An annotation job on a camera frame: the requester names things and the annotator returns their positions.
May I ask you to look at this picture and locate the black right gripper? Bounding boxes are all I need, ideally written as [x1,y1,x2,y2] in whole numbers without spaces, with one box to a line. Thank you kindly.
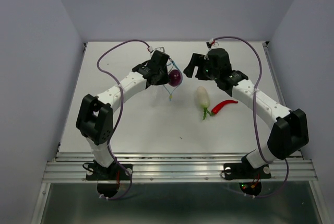
[182,53,219,81]

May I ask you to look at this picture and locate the purple red onion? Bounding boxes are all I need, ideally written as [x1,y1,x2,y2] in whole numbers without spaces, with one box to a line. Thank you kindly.
[168,69,182,87]

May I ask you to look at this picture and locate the clear zip top bag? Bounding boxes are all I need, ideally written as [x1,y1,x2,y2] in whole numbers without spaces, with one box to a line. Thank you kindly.
[151,59,183,107]

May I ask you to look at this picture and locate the white daikon radish with leaves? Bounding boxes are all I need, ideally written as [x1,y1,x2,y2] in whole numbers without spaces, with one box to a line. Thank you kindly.
[195,86,212,120]

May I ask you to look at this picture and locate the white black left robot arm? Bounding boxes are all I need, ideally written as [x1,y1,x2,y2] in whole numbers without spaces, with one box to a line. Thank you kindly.
[76,50,170,179]

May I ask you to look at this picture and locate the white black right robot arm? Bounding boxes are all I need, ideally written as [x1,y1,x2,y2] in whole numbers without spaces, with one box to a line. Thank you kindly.
[183,48,309,177]

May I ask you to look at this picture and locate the red chili pepper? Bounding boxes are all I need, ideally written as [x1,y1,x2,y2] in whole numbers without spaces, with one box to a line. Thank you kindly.
[211,100,238,116]

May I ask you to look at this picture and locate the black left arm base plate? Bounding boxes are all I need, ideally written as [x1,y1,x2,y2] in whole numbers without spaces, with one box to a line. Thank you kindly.
[82,162,130,182]

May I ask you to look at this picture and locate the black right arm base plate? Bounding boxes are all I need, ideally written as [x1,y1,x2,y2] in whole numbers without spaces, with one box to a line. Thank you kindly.
[220,163,271,181]

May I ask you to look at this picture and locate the aluminium front frame rails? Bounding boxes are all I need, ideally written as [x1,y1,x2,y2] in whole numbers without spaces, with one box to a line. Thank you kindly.
[42,152,318,183]

